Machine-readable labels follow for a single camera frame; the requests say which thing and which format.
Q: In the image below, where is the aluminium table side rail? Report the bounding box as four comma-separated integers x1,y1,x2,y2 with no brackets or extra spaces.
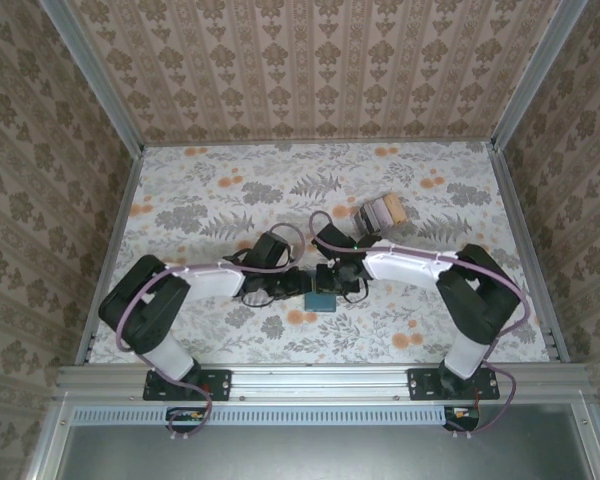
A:
73,144,146,366
484,142,572,364

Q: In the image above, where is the grey metal panel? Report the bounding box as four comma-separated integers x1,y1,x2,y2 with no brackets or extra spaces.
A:
54,424,596,480

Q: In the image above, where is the grey slotted cable duct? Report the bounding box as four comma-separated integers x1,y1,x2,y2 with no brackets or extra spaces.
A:
72,405,455,427

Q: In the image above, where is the orange card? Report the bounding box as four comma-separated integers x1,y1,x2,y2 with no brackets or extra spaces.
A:
379,194,409,226

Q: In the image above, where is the black controller board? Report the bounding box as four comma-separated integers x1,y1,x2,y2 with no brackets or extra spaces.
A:
165,406,212,435
443,405,482,434

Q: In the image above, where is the aluminium front rail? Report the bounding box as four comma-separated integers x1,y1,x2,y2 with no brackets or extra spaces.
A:
54,363,597,401

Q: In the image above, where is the teal card holder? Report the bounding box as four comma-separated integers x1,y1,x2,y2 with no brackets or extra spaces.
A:
302,291,339,313

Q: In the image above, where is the purple camera cable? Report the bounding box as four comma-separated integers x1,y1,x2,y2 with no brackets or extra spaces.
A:
309,210,534,441
114,221,309,441

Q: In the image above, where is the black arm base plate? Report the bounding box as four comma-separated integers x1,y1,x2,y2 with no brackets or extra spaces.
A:
143,368,232,403
407,368,501,402

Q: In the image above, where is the aluminium frame post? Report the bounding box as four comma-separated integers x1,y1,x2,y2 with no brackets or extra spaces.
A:
488,0,590,151
38,0,146,157

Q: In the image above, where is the pale lilac card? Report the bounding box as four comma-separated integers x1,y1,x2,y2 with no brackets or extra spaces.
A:
364,198,394,230

